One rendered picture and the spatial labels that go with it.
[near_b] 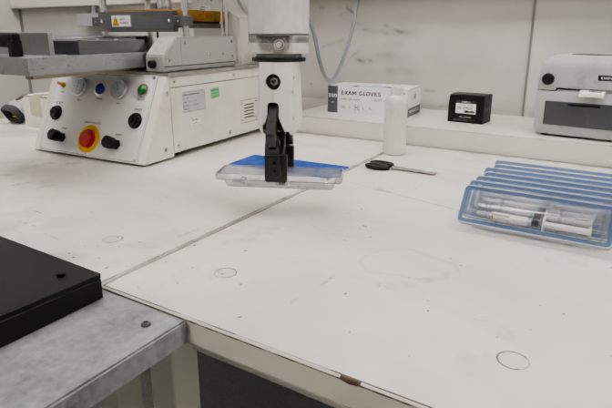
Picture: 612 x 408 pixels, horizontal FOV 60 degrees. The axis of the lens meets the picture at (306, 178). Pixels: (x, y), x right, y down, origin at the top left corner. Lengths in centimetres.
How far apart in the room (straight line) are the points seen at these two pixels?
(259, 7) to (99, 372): 47
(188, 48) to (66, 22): 149
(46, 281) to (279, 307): 23
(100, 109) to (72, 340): 76
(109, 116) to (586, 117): 99
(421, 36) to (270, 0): 93
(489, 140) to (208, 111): 63
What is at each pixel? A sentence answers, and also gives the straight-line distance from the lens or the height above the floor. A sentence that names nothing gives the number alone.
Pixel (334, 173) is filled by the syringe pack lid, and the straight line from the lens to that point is 77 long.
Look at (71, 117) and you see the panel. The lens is 128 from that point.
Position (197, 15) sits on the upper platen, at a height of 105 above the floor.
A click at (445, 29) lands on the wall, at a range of 157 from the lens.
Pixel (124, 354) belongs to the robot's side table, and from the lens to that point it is 49.
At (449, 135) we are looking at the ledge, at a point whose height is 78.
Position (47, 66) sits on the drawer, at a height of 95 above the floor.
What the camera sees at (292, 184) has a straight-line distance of 76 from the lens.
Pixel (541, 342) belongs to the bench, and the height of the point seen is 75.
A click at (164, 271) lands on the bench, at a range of 63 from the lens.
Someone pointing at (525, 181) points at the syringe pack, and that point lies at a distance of 81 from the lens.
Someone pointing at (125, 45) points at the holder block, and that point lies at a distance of 115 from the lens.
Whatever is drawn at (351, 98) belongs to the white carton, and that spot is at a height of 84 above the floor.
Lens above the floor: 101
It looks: 16 degrees down
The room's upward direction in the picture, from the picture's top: straight up
